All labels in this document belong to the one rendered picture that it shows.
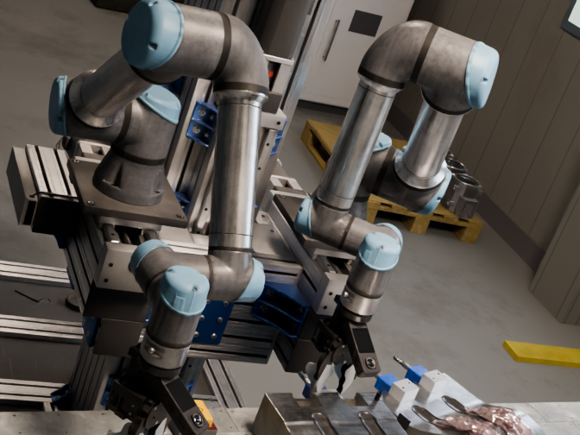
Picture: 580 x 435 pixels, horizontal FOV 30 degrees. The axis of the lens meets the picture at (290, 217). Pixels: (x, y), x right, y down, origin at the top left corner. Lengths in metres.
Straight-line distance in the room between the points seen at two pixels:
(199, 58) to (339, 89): 5.09
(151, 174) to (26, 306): 1.26
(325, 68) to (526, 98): 1.36
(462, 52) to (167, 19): 0.58
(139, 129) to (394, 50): 0.53
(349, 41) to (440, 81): 4.73
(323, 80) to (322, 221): 4.66
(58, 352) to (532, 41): 3.70
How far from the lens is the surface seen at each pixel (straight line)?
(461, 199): 5.64
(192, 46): 1.79
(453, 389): 2.42
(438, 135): 2.21
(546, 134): 5.89
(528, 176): 5.95
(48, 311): 3.43
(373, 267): 2.06
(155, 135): 2.21
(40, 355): 3.22
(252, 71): 1.84
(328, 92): 6.84
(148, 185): 2.25
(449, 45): 2.05
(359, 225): 2.16
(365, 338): 2.12
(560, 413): 2.67
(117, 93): 1.99
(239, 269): 1.81
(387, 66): 2.06
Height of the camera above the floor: 1.96
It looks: 22 degrees down
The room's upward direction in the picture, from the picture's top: 20 degrees clockwise
